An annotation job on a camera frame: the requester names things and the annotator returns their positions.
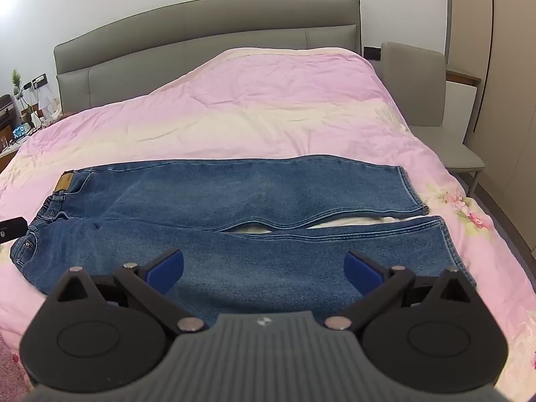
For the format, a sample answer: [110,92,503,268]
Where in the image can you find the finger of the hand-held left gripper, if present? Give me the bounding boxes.
[0,216,28,244]

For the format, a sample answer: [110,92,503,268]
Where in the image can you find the pink floral blanket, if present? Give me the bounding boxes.
[0,46,536,390]

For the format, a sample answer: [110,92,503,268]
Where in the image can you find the white side table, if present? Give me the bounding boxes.
[444,65,482,131]

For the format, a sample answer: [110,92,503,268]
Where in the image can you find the cluttered nightstand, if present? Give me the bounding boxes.
[0,92,63,172]

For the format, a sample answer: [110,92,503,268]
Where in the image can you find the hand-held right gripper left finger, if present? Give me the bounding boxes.
[47,248,209,333]

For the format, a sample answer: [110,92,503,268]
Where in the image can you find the grey upholstered bed headboard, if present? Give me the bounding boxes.
[54,0,362,114]

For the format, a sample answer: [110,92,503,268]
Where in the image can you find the grey chair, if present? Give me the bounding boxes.
[380,42,485,195]

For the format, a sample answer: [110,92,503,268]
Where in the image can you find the small green potted plant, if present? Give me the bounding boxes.
[10,69,25,99]

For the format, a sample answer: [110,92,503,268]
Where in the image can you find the beige wardrobe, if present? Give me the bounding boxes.
[446,0,536,256]

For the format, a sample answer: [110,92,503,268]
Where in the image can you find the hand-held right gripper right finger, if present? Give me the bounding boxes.
[324,250,478,331]

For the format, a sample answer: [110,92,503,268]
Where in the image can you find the blue denim pants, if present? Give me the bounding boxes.
[10,155,477,326]

